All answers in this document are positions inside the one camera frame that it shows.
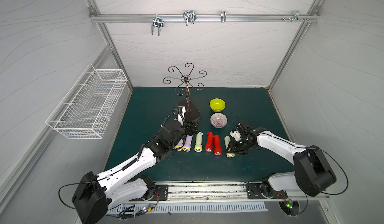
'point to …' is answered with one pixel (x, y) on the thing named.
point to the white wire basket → (86, 109)
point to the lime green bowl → (217, 105)
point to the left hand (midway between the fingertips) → (193, 118)
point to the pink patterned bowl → (218, 120)
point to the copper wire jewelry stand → (186, 81)
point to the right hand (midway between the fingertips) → (229, 151)
